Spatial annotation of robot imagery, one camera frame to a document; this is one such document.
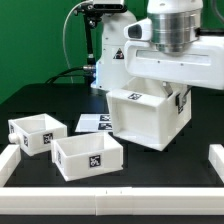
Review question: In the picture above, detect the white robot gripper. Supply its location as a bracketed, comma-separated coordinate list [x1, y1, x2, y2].
[124, 18, 224, 107]

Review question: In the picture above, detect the white drawer cabinet housing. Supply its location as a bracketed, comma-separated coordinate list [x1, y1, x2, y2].
[106, 77, 191, 151]

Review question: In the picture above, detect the white drawer box with knob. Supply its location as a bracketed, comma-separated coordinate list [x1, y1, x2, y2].
[8, 114, 67, 156]

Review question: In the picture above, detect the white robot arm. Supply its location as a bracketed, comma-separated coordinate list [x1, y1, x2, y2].
[93, 0, 224, 98]

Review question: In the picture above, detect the white drawer box without knob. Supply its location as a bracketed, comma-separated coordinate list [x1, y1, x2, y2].
[51, 132, 123, 181]

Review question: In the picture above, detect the white right fence rail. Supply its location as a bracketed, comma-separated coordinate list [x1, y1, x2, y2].
[208, 144, 224, 183]

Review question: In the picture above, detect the white fence rail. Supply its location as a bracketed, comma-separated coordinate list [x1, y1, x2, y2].
[0, 144, 21, 187]
[0, 187, 224, 215]
[208, 144, 224, 183]

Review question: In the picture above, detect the black cable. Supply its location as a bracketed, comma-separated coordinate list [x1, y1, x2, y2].
[44, 65, 98, 84]

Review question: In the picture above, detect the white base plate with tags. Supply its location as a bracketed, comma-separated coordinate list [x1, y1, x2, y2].
[75, 114, 112, 132]

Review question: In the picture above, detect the black camera stand pole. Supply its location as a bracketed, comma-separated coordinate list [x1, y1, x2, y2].
[83, 12, 98, 84]

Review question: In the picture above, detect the black camera on stand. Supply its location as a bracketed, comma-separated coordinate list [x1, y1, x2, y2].
[74, 0, 127, 20]

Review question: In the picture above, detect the white front fence rail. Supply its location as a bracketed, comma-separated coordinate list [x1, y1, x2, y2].
[0, 187, 224, 215]

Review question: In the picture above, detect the grey cable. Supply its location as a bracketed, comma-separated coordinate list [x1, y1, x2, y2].
[62, 0, 95, 84]

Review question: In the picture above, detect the white left fence rail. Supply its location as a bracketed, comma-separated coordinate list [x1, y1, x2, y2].
[0, 144, 21, 187]

